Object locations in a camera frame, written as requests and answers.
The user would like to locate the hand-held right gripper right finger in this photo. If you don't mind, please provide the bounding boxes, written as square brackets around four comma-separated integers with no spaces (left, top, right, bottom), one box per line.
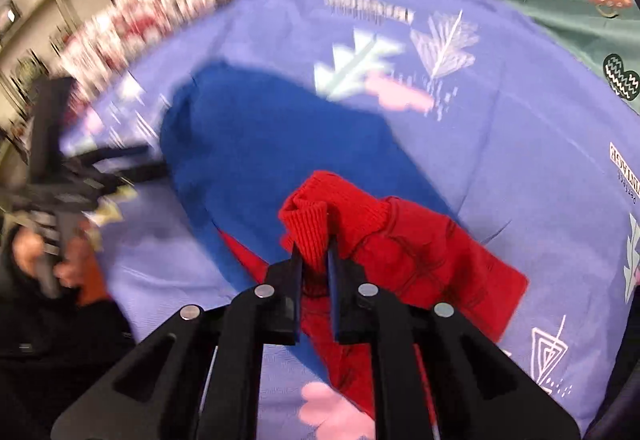
[325,237,581,440]

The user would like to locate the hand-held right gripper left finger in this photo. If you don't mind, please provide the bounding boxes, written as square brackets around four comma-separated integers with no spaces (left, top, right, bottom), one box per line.
[50,245,306,440]

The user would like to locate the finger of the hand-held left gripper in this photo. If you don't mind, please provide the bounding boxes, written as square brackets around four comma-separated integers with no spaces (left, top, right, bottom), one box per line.
[80,145,152,163]
[97,160,170,186]

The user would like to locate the blue and red pants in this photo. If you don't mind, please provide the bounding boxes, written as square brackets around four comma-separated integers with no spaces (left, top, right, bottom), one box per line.
[160,60,531,421]

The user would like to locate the person's left forearm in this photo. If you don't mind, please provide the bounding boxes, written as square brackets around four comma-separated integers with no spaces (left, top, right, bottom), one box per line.
[0,220,146,440]

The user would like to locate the person's left hand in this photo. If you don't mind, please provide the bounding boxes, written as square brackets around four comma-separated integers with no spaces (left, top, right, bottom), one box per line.
[12,215,108,306]

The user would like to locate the purple printed bed sheet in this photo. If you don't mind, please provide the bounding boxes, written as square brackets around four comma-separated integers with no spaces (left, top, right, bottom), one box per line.
[60,0,640,440]

